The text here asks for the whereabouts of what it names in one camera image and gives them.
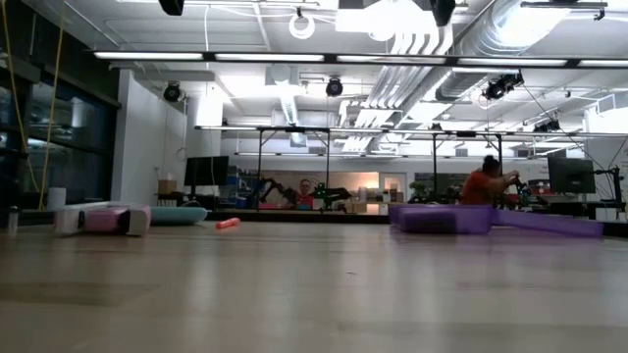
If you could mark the black aluminium table frame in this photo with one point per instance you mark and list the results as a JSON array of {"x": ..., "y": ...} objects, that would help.
[{"x": 294, "y": 216}]

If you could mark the blue plastic container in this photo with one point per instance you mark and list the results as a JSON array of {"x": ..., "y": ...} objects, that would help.
[{"x": 179, "y": 216}]

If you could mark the purple plastic pencil box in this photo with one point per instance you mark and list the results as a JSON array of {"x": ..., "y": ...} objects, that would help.
[{"x": 441, "y": 220}]

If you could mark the black background rig frame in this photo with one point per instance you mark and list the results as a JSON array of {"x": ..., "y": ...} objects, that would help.
[{"x": 294, "y": 129}]

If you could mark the black background robot arm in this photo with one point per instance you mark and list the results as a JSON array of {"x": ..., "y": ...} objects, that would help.
[
  {"x": 275, "y": 186},
  {"x": 333, "y": 192}
]

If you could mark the black monitor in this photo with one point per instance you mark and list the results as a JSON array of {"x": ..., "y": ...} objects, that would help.
[
  {"x": 571, "y": 175},
  {"x": 206, "y": 170}
]

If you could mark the red marker pen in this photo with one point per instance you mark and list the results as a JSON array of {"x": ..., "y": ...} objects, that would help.
[{"x": 228, "y": 223}]

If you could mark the cardboard box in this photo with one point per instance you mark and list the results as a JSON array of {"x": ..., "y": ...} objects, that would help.
[{"x": 167, "y": 186}]

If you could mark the black ceiling spotlight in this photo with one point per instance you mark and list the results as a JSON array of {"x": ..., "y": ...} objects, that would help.
[
  {"x": 498, "y": 88},
  {"x": 172, "y": 92},
  {"x": 334, "y": 87}
]

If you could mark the person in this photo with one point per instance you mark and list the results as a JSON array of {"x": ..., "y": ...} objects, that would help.
[
  {"x": 478, "y": 188},
  {"x": 305, "y": 188}
]

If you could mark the white paper roll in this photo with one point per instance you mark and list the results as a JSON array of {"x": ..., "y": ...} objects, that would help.
[{"x": 56, "y": 198}]

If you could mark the overhead LED light bar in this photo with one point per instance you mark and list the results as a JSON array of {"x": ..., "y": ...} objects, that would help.
[{"x": 331, "y": 59}]

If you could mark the small white bottle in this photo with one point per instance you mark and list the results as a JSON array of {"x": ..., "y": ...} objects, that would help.
[{"x": 13, "y": 220}]

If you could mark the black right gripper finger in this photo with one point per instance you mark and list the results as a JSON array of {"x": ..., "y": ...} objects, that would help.
[{"x": 443, "y": 11}]

